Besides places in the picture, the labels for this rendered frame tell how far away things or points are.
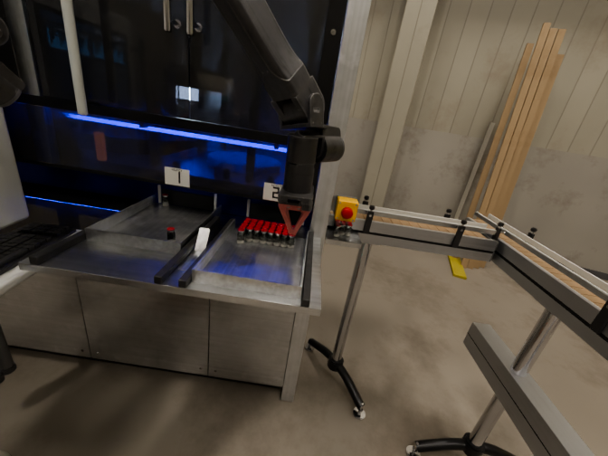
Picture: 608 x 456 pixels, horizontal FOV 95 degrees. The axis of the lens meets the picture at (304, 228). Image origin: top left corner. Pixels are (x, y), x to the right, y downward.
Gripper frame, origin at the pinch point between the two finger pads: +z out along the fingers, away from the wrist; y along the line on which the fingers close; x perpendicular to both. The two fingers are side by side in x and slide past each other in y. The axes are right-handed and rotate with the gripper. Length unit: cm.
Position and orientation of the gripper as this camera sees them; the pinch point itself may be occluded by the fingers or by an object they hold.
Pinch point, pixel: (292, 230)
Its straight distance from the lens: 59.9
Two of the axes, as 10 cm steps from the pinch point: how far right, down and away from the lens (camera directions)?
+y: 0.6, -4.0, 9.2
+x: -9.9, -1.3, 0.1
